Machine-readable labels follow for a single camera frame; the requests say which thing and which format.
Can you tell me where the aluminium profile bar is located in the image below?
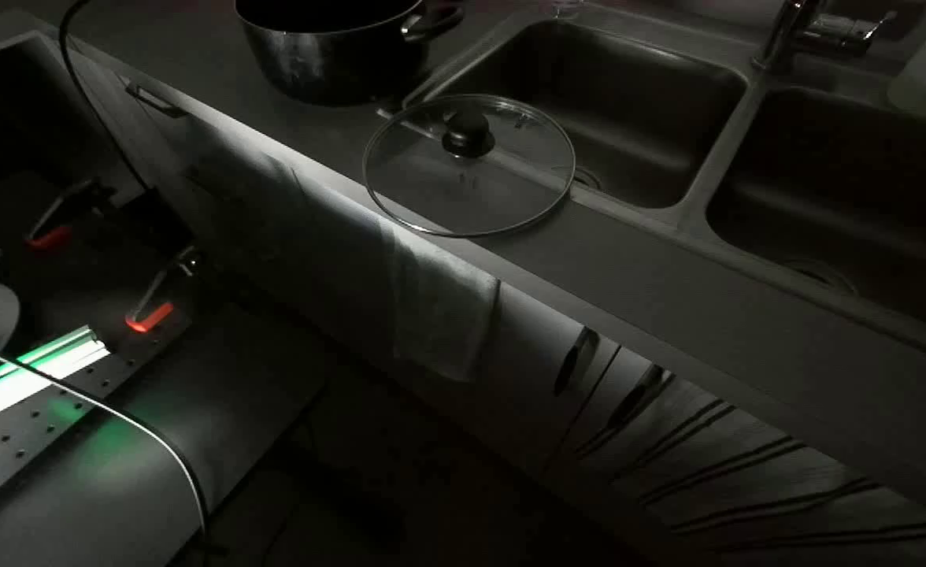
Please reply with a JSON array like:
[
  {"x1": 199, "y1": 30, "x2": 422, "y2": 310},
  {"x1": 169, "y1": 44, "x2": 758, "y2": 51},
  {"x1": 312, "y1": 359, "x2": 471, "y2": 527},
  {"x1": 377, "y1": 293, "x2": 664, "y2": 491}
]
[{"x1": 11, "y1": 320, "x2": 116, "y2": 384}]

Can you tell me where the round glass lid black knob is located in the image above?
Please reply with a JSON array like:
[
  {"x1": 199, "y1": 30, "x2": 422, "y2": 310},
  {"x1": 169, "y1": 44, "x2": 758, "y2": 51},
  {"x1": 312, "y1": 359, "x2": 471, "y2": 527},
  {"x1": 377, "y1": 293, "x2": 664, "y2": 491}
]
[{"x1": 362, "y1": 91, "x2": 578, "y2": 238}]

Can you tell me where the double basin kitchen sink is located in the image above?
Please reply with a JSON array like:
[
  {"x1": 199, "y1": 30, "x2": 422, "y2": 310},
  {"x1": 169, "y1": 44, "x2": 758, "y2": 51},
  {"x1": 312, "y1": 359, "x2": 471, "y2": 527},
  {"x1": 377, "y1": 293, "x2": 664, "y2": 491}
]
[{"x1": 405, "y1": 11, "x2": 926, "y2": 365}]

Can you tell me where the clamp with orange handle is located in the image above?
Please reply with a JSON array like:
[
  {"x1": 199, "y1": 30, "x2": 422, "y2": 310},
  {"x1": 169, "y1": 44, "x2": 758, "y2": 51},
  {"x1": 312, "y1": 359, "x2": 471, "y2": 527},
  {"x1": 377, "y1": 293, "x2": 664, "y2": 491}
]
[
  {"x1": 18, "y1": 177, "x2": 120, "y2": 255},
  {"x1": 120, "y1": 247, "x2": 212, "y2": 339}
]

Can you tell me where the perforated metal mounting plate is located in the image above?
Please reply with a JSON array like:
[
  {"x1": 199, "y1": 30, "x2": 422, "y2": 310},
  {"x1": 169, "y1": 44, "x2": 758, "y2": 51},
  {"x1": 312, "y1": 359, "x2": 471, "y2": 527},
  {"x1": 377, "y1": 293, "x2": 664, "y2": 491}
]
[{"x1": 0, "y1": 313, "x2": 199, "y2": 529}]

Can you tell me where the dark cabinet handle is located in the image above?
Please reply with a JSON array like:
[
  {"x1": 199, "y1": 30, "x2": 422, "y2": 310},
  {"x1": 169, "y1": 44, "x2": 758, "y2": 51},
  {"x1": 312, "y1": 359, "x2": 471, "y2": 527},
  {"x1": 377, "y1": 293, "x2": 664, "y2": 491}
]
[
  {"x1": 608, "y1": 359, "x2": 678, "y2": 434},
  {"x1": 551, "y1": 323, "x2": 605, "y2": 397},
  {"x1": 122, "y1": 78, "x2": 188, "y2": 122}
]

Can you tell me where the thin light cable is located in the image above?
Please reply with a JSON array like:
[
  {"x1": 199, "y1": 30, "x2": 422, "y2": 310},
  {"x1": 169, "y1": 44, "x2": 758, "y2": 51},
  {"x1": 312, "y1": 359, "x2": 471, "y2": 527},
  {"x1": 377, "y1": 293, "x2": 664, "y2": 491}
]
[{"x1": 0, "y1": 334, "x2": 215, "y2": 567}]

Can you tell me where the black cable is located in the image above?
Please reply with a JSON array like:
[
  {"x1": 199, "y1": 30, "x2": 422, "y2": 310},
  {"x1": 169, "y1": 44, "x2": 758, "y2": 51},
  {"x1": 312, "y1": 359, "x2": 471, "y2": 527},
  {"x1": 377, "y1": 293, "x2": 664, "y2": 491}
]
[{"x1": 58, "y1": 0, "x2": 160, "y2": 199}]

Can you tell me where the black cooking pot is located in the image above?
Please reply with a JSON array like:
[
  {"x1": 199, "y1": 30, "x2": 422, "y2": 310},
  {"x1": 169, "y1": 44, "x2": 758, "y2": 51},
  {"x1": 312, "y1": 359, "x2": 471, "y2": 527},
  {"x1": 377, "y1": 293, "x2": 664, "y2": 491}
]
[{"x1": 233, "y1": 0, "x2": 465, "y2": 110}]

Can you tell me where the grey hanging dish towel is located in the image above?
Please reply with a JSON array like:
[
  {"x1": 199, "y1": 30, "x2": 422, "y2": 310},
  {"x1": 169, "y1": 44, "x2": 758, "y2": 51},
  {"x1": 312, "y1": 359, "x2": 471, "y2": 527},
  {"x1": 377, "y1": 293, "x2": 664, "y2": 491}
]
[{"x1": 181, "y1": 108, "x2": 505, "y2": 386}]

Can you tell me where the chrome arched kitchen faucet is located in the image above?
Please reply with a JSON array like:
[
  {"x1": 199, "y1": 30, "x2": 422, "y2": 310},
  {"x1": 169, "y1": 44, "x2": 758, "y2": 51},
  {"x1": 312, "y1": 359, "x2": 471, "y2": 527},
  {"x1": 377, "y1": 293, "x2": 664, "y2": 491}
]
[{"x1": 751, "y1": 0, "x2": 905, "y2": 74}]

